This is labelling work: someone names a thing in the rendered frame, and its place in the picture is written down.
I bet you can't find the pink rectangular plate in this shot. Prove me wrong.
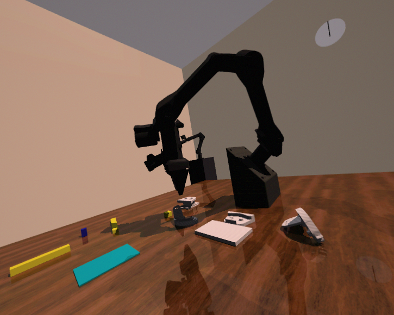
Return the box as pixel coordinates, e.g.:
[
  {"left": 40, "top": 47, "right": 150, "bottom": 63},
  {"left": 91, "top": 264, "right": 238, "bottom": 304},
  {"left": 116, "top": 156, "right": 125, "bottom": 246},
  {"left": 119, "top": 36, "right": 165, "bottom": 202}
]
[{"left": 195, "top": 220, "right": 253, "bottom": 246}]

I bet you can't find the yellow flat bar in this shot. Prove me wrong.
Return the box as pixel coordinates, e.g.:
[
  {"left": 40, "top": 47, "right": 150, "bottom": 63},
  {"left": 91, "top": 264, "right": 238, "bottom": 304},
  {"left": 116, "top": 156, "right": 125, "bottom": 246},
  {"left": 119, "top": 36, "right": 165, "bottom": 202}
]
[{"left": 111, "top": 218, "right": 119, "bottom": 234}]

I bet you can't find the pink trapezoid plate with holes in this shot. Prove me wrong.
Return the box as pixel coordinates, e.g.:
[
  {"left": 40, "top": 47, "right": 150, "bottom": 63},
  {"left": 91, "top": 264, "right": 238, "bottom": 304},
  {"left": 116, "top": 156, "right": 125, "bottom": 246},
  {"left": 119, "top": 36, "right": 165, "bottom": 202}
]
[{"left": 224, "top": 211, "right": 255, "bottom": 226}]

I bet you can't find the teal rectangular plate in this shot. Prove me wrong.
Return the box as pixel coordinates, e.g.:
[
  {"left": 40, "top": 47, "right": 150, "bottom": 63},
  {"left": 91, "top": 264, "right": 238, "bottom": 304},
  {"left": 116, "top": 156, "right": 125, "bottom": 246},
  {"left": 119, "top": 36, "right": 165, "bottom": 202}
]
[{"left": 73, "top": 244, "right": 140, "bottom": 287}]

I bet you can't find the pink plate with two round holes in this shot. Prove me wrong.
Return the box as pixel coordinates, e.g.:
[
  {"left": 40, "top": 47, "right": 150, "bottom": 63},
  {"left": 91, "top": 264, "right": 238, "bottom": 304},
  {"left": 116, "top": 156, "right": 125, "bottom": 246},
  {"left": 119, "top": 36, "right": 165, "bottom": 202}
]
[{"left": 177, "top": 197, "right": 196, "bottom": 204}]

